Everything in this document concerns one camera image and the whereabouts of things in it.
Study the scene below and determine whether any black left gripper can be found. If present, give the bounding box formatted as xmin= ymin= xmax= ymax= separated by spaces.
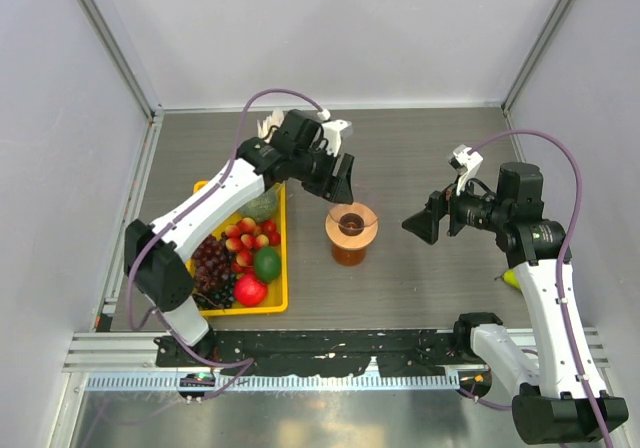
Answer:
xmin=291 ymin=141 xmax=354 ymax=204

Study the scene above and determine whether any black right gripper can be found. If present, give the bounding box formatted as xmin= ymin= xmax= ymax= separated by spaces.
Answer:
xmin=403 ymin=170 xmax=511 ymax=244

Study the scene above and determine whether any round wooden dripper stand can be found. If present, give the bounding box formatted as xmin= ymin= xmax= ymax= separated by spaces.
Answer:
xmin=325 ymin=206 xmax=378 ymax=249

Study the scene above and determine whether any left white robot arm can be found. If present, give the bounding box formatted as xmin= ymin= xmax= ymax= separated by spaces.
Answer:
xmin=123 ymin=109 xmax=354 ymax=366

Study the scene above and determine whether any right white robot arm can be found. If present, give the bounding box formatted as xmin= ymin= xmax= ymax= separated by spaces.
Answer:
xmin=402 ymin=162 xmax=629 ymax=445

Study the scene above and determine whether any green netted melon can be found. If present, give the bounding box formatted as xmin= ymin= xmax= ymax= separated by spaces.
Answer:
xmin=238 ymin=187 xmax=279 ymax=223

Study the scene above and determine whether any green pear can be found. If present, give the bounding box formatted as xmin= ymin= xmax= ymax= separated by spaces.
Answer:
xmin=496 ymin=270 xmax=521 ymax=290

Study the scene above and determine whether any green lime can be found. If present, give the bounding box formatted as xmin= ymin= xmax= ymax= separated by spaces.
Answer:
xmin=253 ymin=247 xmax=282 ymax=284

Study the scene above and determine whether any yellow plastic fruit tray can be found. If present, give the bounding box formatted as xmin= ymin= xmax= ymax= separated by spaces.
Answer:
xmin=186 ymin=185 xmax=289 ymax=317

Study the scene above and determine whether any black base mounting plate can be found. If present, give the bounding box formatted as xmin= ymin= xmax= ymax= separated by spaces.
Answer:
xmin=154 ymin=328 xmax=496 ymax=378

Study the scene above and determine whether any red apple front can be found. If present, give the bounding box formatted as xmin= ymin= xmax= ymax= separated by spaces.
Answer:
xmin=234 ymin=274 xmax=268 ymax=307

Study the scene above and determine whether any dark purple grape bunch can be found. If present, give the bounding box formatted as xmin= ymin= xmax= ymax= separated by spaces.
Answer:
xmin=192 ymin=235 xmax=237 ymax=310

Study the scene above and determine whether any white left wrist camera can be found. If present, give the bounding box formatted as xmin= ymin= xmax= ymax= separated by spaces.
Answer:
xmin=317 ymin=109 xmax=353 ymax=157

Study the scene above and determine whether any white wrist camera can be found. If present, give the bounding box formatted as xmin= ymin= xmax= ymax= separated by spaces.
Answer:
xmin=317 ymin=109 xmax=353 ymax=157
xmin=448 ymin=145 xmax=484 ymax=196

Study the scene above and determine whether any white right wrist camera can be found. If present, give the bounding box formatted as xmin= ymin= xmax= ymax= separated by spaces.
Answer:
xmin=448 ymin=145 xmax=484 ymax=196

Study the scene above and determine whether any white perforated cable rail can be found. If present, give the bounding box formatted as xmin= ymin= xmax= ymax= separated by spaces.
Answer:
xmin=85 ymin=371 xmax=460 ymax=392

